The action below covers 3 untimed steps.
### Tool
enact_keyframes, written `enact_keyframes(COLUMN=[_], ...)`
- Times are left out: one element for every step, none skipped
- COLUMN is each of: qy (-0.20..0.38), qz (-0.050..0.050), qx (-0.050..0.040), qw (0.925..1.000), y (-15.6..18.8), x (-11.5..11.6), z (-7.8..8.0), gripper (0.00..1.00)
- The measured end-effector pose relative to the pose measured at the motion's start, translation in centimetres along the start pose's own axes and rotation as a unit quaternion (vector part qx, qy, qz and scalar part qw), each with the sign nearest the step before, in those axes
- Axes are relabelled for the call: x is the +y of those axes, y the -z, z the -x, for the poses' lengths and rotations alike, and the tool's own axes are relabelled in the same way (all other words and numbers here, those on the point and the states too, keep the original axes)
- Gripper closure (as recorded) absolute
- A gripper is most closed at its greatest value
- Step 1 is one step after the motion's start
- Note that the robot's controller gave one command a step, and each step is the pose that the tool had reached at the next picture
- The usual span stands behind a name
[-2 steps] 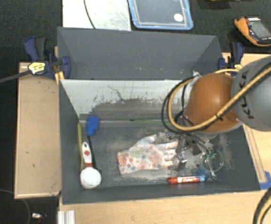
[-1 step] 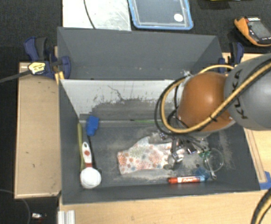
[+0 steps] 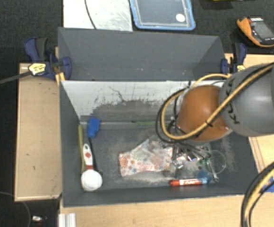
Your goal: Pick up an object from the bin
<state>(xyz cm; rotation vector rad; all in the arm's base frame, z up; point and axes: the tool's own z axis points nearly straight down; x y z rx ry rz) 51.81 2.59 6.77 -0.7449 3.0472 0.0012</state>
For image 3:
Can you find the floral patterned cloth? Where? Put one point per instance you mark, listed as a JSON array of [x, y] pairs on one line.
[[144, 161]]

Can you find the blue and clear small object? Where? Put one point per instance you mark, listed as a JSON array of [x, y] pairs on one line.
[[204, 176]]

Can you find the thin green stick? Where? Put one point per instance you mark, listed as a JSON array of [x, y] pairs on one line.
[[146, 122]]

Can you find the yellow-green flat stick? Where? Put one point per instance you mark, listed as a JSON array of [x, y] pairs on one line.
[[80, 145]]

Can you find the pale wood flat board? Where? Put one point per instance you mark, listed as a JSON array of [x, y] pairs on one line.
[[39, 138]]

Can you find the white and red brush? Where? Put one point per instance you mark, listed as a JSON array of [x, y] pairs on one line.
[[88, 156]]

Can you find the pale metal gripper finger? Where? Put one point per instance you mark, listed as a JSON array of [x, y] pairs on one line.
[[178, 166]]

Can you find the grey metal bin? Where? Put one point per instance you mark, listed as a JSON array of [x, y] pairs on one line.
[[137, 55]]

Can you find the small metal wrench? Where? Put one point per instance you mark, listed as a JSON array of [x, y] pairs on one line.
[[213, 174]]

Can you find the clear glass cup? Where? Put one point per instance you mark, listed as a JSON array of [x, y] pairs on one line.
[[218, 162]]

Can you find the red marker pen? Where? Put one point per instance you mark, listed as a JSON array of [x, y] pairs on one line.
[[186, 182]]

